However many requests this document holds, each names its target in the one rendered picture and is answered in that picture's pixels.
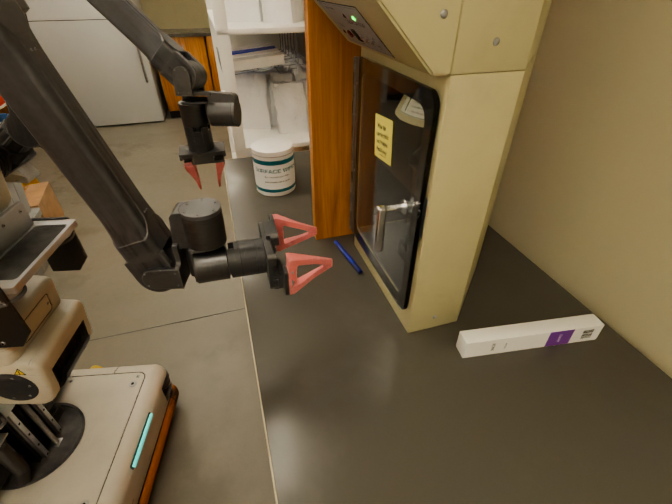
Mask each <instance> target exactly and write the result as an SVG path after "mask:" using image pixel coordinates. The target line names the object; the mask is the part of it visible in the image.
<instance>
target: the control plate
mask: <svg viewBox="0 0 672 504"><path fill-rule="evenodd" d="M317 2H318V3H319V4H320V5H321V6H322V7H323V9H324V10H325V11H326V12H327V13H328V15H329V16H330V17H331V18H332V19H333V21H334V22H335V23H336V24H337V25H338V27H339V28H340V29H341V30H342V31H343V29H344V30H345V31H346V32H347V30H349V31H350V32H351V33H352V31H351V29H353V30H355V32H356V33H357V34H358V35H359V37H361V35H363V37H364V38H365V39H362V40H363V41H364V42H361V41H359V40H358V39H357V37H356V36H355V35H354V34H353V33H352V34H353V35H354V37H351V36H350V35H349V34H348V33H347V34H346V33H345V32H344V31H343V33H344V34H345V35H346V36H347V37H348V38H349V40H350V41H353V42H355V43H358V44H360V45H363V46H365V47H368V48H370V49H373V50H375V51H378V52H380V53H383V54H385V55H388V56H390V57H393V58H394V56H393V55H392V54H391V52H390V51H389V50H388V49H387V47H386V46H385V45H384V43H383V42H382V41H381V40H380V38H379V37H378V36H377V34H376V33H375V32H374V31H373V29H372V28H371V27H370V25H369V24H368V23H367V21H366V20H365V19H364V18H363V16H362V15H361V14H360V12H359V11H358V10H357V9H356V7H353V6H348V5H342V4H336V3H331V2H325V1H320V0H317ZM342 13H343V14H344V15H345V16H346V17H347V19H346V18H344V17H343V15H342ZM351 15H352V16H354V17H355V19H356V20H357V21H355V20H353V19H352V17H351ZM360 34H361V35H360ZM366 36H367V37H368V38H369V39H370V41H368V42H366V39H367V38H366ZM372 38H373V39H374V40H375V41H376V42H377V43H374V44H372V43H371V42H372V41H373V40H372Z"/></svg>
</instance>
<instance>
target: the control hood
mask: <svg viewBox="0 0 672 504"><path fill-rule="evenodd" d="M314 1H315V3H316V4H317V5H318V6H319V7H320V9H321V10H322V11H323V12H324V13H325V14H326V16H327V17H328V18H329V19H330V20H331V22H332V23H333V24H334V25H335V26H336V27H337V29H338V30H339V31H340V32H341V33H342V35H343V36H344V37H345V38H346V39H347V41H349V42H351V43H353V44H356V45H358V46H361V47H363V48H366V49H368V50H370V51H373V52H375V53H378V54H380V55H383V56H385V57H388V58H390V59H392V60H395V61H397V62H400V63H402V64H405V65H407V66H410V67H412V68H414V69H417V70H419V71H422V72H424V73H427V74H429V75H431V76H447V75H448V73H450V70H451V64H452V58H453V52H454V46H455V40H456V34H457V28H458V22H459V16H460V10H461V4H462V0H320V1H325V2H331V3H336V4H342V5H348V6H353V7H356V9H357V10H358V11H359V12H360V14H361V15H362V16H363V18H364V19H365V20H366V21H367V23H368V24H369V25H370V27H371V28H372V29H373V31H374V32H375V33H376V34H377V36H378V37H379V38H380V40H381V41H382V42H383V43H384V45H385V46H386V47H387V49H388V50H389V51H390V52H391V54H392V55H393V56H394V58H393V57H390V56H388V55H385V54H383V53H380V52H378V51H375V50H373V49H370V48H368V47H365V46H363V45H360V44H358V43H355V42H353V41H350V40H349V38H348V37H347V36H346V35H345V34H344V33H343V31H342V30H341V29H340V28H339V27H338V25H337V24H336V23H335V22H334V21H333V19H332V18H331V17H330V16H329V15H328V13H327V12H326V11H325V10H324V9H323V7H322V6H321V5H320V4H319V3H318V2H317V0H314Z"/></svg>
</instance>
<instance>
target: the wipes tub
mask: <svg viewBox="0 0 672 504"><path fill-rule="evenodd" d="M251 151H252V159H253V166H254V173H255V180H256V186H257V190H258V192H260V193H261V194H263V195H266V196H282V195H286V194H288V193H290V192H292V191H293V190H294V189H295V168H294V152H293V143H292V142H291V141H290V140H287V139H284V138H265V139H260V140H257V141H255V142H254V143H252V144H251Z"/></svg>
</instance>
